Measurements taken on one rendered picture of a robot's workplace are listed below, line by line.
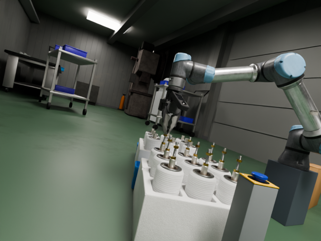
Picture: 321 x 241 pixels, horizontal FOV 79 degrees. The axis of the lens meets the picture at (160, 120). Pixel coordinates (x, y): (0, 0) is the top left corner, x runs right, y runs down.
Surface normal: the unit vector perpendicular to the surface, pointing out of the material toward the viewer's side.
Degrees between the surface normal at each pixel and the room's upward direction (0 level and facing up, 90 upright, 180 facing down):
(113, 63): 90
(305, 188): 90
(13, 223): 0
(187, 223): 90
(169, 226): 90
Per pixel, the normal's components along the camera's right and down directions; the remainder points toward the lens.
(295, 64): 0.00, -0.04
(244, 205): -0.96, -0.22
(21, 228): 0.24, -0.97
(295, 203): 0.43, 0.15
